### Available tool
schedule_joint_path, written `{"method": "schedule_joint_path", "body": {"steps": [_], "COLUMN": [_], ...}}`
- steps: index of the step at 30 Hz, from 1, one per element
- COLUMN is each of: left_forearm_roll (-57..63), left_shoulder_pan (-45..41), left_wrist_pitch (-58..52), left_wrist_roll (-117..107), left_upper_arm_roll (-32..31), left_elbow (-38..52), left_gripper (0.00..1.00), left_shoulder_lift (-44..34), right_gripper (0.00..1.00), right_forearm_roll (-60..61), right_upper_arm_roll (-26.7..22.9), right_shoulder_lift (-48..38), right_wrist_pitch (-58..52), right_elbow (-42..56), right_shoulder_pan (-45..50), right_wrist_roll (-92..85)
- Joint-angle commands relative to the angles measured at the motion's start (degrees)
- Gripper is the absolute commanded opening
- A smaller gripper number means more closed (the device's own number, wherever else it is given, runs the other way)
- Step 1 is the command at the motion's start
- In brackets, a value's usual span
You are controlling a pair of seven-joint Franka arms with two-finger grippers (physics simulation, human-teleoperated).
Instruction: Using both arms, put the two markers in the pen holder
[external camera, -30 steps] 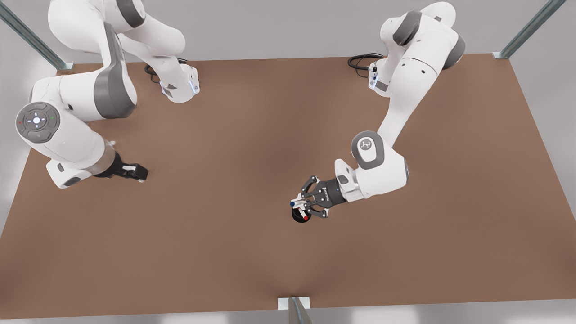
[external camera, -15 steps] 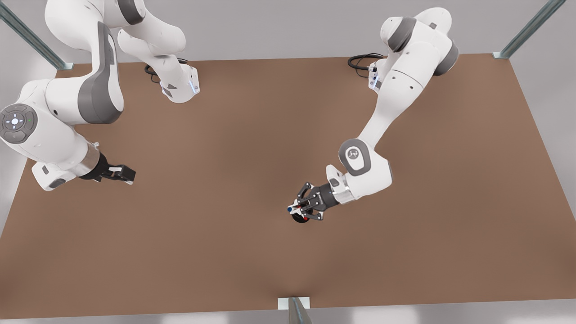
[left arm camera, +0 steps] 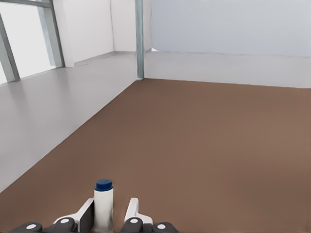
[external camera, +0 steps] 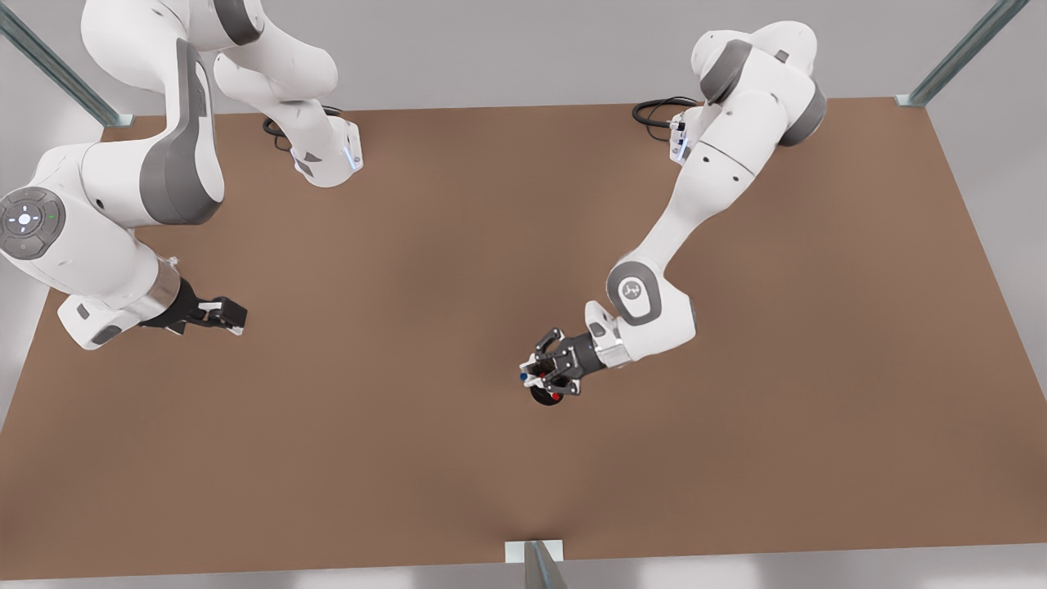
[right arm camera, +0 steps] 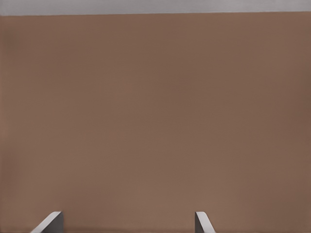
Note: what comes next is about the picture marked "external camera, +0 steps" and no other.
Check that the small black round object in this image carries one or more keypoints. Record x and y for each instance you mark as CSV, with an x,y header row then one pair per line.
x,y
543,396

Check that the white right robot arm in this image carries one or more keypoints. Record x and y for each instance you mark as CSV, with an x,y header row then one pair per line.
x,y
114,176

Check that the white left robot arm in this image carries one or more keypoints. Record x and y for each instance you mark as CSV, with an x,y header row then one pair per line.
x,y
736,139

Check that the silver frame post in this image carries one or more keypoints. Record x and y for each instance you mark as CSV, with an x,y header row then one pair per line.
x,y
57,69
540,566
957,53

